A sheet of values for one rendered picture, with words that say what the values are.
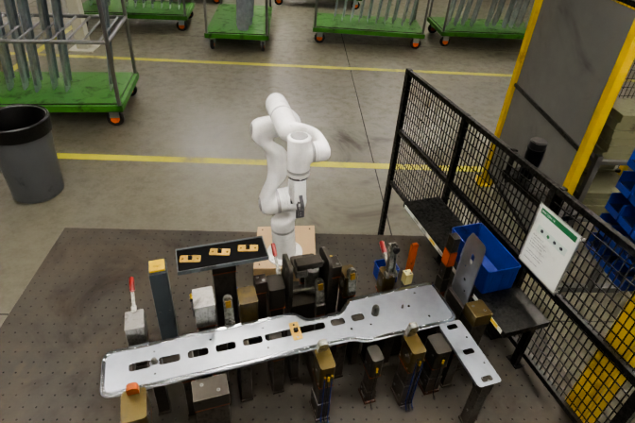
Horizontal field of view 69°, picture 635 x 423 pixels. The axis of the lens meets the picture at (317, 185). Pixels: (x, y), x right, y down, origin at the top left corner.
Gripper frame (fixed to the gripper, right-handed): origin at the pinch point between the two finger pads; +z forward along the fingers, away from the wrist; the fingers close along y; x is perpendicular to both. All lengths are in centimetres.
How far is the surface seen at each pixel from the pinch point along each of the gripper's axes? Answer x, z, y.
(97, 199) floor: -121, 140, -227
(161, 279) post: -54, 31, -5
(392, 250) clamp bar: 41.0, 24.2, 6.4
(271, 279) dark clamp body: -10.5, 34.1, 2.3
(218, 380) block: -36, 39, 40
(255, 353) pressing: -22, 42, 30
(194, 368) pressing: -44, 42, 31
